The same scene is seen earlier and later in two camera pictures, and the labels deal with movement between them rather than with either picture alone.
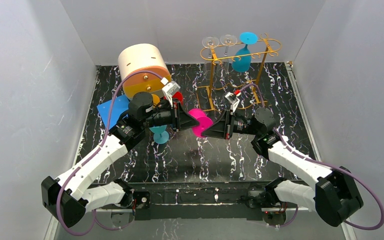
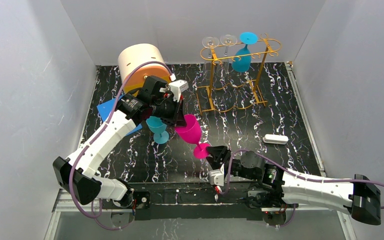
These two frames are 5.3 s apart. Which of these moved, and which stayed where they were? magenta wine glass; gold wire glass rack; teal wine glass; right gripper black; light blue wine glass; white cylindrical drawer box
Moved: right gripper black; magenta wine glass
Stayed: light blue wine glass; white cylindrical drawer box; teal wine glass; gold wire glass rack
